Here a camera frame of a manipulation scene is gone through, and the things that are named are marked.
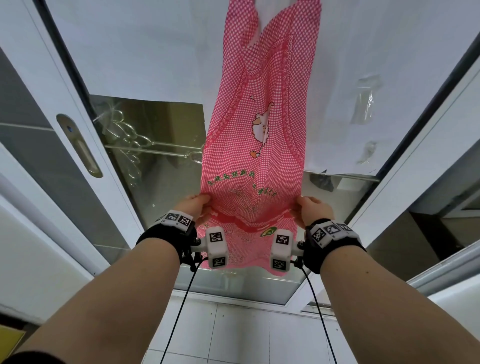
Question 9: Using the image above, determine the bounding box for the person's left hand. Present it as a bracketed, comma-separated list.
[172, 193, 213, 226]

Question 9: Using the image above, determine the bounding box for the person's right hand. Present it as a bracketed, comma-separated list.
[293, 195, 335, 229]

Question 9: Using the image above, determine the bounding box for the pink checked apron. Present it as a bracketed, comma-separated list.
[196, 0, 322, 277]

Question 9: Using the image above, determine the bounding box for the person's right forearm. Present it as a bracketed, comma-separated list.
[320, 245, 480, 364]

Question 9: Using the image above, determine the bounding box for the person's left forearm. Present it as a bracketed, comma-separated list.
[15, 237, 181, 364]

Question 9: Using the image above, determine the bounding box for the clear tape piece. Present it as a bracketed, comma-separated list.
[356, 140, 378, 166]
[350, 74, 384, 125]

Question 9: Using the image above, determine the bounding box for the white paper sheet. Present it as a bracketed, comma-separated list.
[44, 0, 480, 177]

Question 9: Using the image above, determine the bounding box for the black sleeve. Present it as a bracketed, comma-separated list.
[0, 351, 67, 364]

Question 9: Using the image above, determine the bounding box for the yellow object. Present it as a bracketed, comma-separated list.
[0, 324, 26, 359]

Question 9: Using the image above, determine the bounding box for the black wrist strap with markers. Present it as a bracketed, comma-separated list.
[302, 218, 367, 275]
[136, 209, 200, 265]

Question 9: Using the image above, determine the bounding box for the white wrist camera cube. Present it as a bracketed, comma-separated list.
[269, 229, 305, 272]
[190, 226, 230, 270]

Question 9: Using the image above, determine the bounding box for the metal wire rack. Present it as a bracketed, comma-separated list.
[93, 108, 206, 181]

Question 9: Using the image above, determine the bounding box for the black cable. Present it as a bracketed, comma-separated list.
[295, 258, 338, 364]
[160, 254, 206, 364]

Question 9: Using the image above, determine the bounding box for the silver recessed door handle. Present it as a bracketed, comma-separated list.
[56, 113, 104, 179]

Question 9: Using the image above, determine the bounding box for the white sliding door frame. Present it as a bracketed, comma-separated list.
[344, 56, 480, 249]
[0, 0, 146, 277]

